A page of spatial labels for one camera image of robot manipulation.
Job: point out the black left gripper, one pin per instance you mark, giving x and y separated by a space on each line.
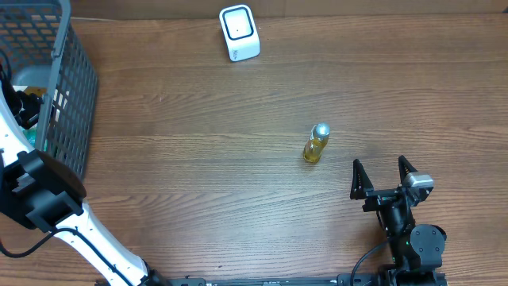
33 103

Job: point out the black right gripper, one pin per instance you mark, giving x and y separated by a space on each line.
386 197

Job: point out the yellow oil glass bottle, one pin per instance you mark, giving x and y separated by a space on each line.
318 140

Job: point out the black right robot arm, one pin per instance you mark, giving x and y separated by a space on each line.
415 248

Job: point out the white barcode scanner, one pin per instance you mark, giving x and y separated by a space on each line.
240 32

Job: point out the brown Pantree snack pouch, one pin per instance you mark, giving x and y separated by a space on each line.
33 92

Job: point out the green wet wipes pack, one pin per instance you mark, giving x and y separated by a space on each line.
32 137

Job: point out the grey plastic basket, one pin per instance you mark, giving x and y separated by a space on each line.
39 48

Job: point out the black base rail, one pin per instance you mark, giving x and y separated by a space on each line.
360 279

